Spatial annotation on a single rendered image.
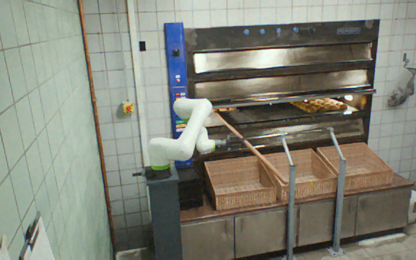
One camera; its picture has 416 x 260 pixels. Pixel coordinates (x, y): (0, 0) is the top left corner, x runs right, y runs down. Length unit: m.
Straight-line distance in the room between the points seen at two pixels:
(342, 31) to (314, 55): 0.36
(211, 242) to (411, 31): 2.85
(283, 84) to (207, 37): 0.87
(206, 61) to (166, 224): 1.51
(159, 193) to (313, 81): 2.01
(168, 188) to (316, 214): 1.64
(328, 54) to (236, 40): 0.94
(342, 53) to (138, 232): 2.67
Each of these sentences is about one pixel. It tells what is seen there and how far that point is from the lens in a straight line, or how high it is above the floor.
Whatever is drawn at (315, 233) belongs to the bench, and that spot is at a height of 0.21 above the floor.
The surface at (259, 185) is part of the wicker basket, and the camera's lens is 3.51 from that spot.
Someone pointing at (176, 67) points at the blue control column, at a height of 1.77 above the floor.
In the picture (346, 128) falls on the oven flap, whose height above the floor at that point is 1.02.
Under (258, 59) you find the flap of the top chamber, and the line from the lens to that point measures 3.33.
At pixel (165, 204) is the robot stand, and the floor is 1.03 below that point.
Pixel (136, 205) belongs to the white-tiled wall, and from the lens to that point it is 3.51.
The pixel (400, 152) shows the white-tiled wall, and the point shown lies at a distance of 4.47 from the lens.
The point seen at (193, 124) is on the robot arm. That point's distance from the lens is 2.26.
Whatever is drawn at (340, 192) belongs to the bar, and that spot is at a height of 0.64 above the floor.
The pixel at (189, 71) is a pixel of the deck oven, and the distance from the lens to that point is 3.17.
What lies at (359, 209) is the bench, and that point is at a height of 0.39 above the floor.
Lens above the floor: 2.15
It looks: 17 degrees down
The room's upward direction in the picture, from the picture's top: 2 degrees counter-clockwise
